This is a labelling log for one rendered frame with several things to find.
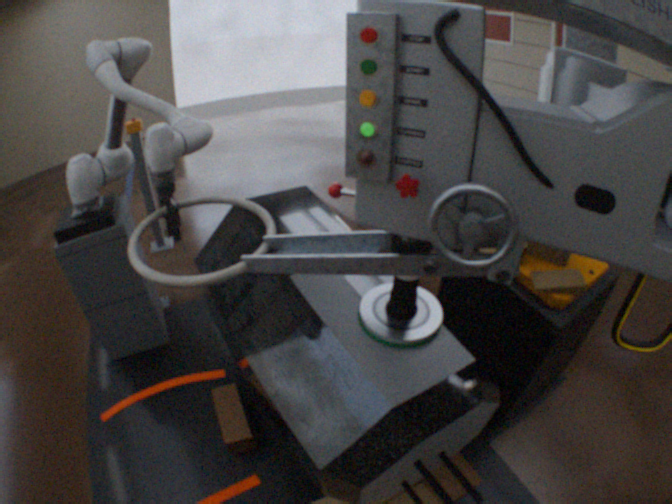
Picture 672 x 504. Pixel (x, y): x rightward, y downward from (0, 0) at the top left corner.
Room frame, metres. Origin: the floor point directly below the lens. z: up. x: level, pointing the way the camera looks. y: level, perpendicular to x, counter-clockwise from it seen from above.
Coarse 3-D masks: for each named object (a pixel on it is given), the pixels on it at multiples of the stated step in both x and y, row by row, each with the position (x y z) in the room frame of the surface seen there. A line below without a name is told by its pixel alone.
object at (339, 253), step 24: (264, 240) 0.85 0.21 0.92; (288, 240) 0.82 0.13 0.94; (312, 240) 0.79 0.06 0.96; (336, 240) 0.76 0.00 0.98; (360, 240) 0.73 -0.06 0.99; (384, 240) 0.71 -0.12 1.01; (264, 264) 0.72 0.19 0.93; (288, 264) 0.69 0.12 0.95; (312, 264) 0.66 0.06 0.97; (336, 264) 0.64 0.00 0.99; (360, 264) 0.62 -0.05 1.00; (384, 264) 0.60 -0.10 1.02; (408, 264) 0.58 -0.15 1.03; (432, 264) 0.55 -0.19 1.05
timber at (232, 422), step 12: (216, 396) 0.79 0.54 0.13; (228, 396) 0.80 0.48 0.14; (240, 396) 0.87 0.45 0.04; (216, 408) 0.73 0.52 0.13; (228, 408) 0.74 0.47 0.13; (240, 408) 0.74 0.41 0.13; (228, 420) 0.67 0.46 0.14; (240, 420) 0.68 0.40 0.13; (228, 432) 0.61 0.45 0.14; (240, 432) 0.62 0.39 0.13; (228, 444) 0.56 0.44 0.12; (240, 444) 0.58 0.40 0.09; (252, 444) 0.60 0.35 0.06
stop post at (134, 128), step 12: (132, 132) 2.19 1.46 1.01; (132, 144) 2.20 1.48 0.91; (144, 156) 2.24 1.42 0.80; (144, 168) 2.22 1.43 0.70; (144, 180) 2.21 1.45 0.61; (144, 192) 2.20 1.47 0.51; (156, 228) 2.21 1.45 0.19; (156, 240) 2.20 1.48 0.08; (168, 240) 2.31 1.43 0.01; (156, 252) 2.14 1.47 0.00
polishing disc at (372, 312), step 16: (384, 288) 0.72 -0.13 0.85; (368, 304) 0.65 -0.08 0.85; (384, 304) 0.65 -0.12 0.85; (432, 304) 0.65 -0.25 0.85; (368, 320) 0.60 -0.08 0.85; (384, 320) 0.60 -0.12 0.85; (416, 320) 0.59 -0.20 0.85; (432, 320) 0.59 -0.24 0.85; (384, 336) 0.54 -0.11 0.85; (400, 336) 0.54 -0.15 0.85; (416, 336) 0.54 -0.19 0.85
